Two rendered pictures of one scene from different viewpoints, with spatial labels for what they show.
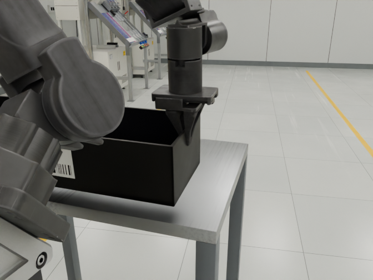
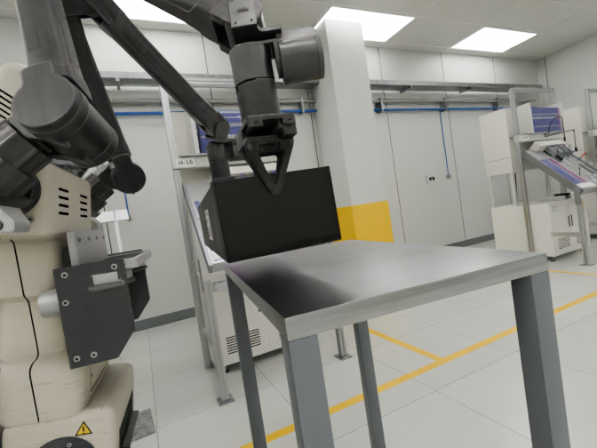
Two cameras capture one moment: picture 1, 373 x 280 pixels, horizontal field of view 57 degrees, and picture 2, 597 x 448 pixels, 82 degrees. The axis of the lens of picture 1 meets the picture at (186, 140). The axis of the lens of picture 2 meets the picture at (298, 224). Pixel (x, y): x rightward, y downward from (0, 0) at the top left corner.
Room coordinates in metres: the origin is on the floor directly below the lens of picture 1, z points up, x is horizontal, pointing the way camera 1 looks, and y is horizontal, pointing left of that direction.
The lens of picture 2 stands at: (0.32, -0.42, 0.93)
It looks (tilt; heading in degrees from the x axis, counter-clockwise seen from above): 2 degrees down; 55
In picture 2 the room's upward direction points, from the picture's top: 9 degrees counter-clockwise
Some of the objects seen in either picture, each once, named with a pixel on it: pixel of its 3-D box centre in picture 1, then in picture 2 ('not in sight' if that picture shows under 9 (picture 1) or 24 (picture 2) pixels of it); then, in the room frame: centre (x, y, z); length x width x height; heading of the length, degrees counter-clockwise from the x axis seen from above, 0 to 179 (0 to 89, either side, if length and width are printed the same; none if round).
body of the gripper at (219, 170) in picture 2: not in sight; (220, 173); (0.74, 0.54, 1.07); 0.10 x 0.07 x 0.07; 73
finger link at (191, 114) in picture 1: (181, 119); (268, 164); (0.58, 0.01, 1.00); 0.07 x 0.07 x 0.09; 73
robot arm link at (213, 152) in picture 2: not in sight; (218, 153); (0.74, 0.54, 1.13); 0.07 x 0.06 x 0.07; 0
